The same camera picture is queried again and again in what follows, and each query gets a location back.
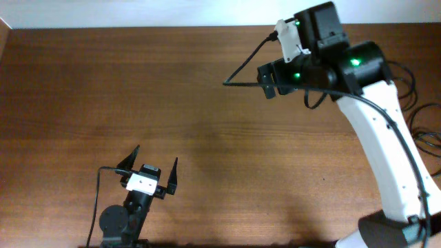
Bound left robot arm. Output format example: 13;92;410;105
99;146;178;248

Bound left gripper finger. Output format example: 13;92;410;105
167;157;178;195
116;145;140;171

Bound right camera black cable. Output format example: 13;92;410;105
222;30;433;248

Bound left camera black cable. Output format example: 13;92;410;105
85;166;130;248

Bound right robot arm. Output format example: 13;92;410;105
258;2;440;247

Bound thick black USB cable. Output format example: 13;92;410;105
387;60;441;178

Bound camera black cable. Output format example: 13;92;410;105
85;166;130;248
222;30;433;248

